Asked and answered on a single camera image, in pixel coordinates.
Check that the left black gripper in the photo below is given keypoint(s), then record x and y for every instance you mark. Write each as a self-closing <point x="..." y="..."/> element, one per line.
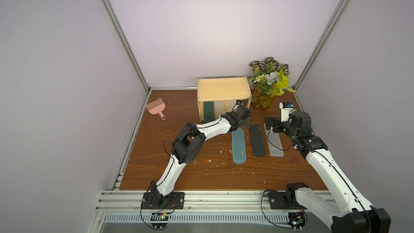
<point x="247" y="116"/>

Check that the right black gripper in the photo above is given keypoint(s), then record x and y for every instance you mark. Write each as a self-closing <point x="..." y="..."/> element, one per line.
<point x="276" y="123"/>

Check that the teal pencil case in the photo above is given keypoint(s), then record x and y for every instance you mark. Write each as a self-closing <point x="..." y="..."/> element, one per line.
<point x="238" y="146"/>

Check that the tall translucent white pencil case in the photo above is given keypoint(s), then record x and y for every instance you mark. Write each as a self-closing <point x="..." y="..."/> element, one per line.
<point x="274" y="143"/>

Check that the black pencil case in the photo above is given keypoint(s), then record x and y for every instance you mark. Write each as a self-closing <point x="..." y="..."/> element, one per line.
<point x="257" y="141"/>

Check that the rounded translucent pencil case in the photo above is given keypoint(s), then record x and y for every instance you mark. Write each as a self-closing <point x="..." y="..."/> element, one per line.
<point x="245" y="123"/>

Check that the translucent labelled pencil case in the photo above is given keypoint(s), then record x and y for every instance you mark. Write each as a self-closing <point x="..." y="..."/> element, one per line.
<point x="219" y="108"/>

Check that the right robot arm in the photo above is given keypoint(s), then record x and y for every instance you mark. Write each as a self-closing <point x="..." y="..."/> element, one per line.
<point x="353" y="213"/>

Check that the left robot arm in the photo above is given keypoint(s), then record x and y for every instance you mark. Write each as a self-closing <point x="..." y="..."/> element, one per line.
<point x="188" y="144"/>

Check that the dark green pencil case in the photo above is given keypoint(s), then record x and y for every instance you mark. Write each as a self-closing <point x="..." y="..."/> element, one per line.
<point x="208" y="111"/>

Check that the wooden two-tier shelf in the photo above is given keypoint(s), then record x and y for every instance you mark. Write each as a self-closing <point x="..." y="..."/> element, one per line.
<point x="222" y="89"/>

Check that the amber vase with plants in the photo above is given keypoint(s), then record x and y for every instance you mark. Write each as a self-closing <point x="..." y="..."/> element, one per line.
<point x="270" y="79"/>

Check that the pink hand brush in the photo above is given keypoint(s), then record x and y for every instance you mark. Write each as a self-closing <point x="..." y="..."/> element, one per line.
<point x="157" y="107"/>

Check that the right connector board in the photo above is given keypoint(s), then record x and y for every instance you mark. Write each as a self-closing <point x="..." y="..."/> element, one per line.
<point x="297" y="220"/>

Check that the connector board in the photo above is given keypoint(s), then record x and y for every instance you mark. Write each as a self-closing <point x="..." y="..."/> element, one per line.
<point x="159" y="221"/>
<point x="297" y="220"/>

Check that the left connector board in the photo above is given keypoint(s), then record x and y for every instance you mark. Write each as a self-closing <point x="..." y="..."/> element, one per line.
<point x="159" y="221"/>

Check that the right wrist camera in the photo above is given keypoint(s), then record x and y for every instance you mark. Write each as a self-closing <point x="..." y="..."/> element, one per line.
<point x="286" y="108"/>

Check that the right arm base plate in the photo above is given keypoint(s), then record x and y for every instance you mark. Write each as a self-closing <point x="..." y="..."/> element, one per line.
<point x="282" y="201"/>

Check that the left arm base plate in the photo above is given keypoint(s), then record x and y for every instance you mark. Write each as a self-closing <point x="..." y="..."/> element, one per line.
<point x="153" y="201"/>

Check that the aluminium front rail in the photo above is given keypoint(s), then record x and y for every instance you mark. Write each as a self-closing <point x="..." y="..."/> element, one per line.
<point x="195" y="200"/>

